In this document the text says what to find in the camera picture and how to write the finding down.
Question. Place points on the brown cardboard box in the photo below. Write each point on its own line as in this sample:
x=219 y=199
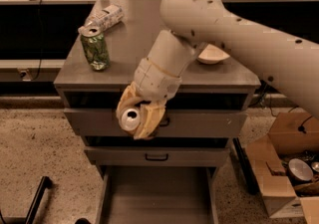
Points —
x=287 y=136

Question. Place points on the clear plastic water bottle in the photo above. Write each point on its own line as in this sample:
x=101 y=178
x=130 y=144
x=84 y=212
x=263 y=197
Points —
x=106 y=18

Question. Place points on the open bottom grey drawer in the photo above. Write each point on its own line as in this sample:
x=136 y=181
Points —
x=157 y=195

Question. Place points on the white bowl in box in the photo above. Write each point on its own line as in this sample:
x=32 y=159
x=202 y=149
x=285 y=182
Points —
x=300 y=170

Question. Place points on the black bar beside cabinet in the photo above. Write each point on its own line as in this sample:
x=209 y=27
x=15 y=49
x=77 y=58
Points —
x=249 y=177

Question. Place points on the green soda can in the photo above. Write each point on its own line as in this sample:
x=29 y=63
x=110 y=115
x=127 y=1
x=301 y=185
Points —
x=95 y=47

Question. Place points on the black metal stand leg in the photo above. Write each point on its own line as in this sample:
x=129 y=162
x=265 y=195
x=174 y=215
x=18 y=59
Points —
x=45 y=184

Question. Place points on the top grey drawer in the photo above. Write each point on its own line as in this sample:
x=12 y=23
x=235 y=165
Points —
x=103 y=122

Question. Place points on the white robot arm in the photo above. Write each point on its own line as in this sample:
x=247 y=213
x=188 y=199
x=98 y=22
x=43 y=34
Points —
x=289 y=64

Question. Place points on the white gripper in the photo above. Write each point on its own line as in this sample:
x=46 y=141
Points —
x=156 y=80

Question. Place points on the white paper bowl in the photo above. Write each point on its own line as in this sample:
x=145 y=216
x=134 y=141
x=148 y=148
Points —
x=212 y=55

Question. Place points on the middle grey drawer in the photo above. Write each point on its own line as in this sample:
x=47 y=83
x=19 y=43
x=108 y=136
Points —
x=156 y=156

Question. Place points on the orange soda can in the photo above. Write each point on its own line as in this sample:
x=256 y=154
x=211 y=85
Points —
x=130 y=119

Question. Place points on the grey metal drawer cabinet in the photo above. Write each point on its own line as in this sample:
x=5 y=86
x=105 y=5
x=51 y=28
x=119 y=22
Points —
x=225 y=87

